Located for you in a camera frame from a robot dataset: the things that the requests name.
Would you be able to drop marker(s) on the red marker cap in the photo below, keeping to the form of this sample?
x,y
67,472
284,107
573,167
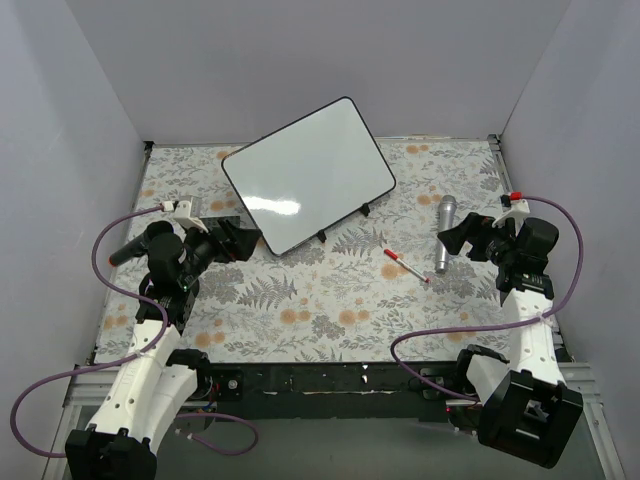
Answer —
x,y
391,255

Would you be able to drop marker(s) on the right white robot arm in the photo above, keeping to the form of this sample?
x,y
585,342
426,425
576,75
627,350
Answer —
x,y
527,409

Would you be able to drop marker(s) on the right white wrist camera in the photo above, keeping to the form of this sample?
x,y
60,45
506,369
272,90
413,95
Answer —
x,y
515,207

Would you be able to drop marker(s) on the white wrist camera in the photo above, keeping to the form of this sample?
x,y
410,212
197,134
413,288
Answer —
x,y
186,212
515,207

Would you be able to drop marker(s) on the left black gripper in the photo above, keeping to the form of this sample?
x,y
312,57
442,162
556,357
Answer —
x,y
222,238

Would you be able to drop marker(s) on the dark grey studded baseplate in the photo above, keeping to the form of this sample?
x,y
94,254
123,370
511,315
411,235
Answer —
x,y
214,222

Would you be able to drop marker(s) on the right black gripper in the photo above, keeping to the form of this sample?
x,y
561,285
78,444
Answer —
x,y
482,242

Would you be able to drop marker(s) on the black front mounting rail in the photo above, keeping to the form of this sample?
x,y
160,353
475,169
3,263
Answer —
x,y
322,390

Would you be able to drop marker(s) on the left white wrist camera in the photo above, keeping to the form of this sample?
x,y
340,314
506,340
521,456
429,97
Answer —
x,y
186,212

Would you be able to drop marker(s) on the black microphone with red ring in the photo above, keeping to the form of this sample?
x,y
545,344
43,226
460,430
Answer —
x,y
139,245

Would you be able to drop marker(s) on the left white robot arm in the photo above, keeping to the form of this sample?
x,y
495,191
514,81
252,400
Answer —
x,y
122,438

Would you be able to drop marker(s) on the white marker pen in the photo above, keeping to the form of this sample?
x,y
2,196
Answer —
x,y
413,271

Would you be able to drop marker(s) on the white board with black frame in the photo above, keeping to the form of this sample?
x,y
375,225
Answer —
x,y
309,175

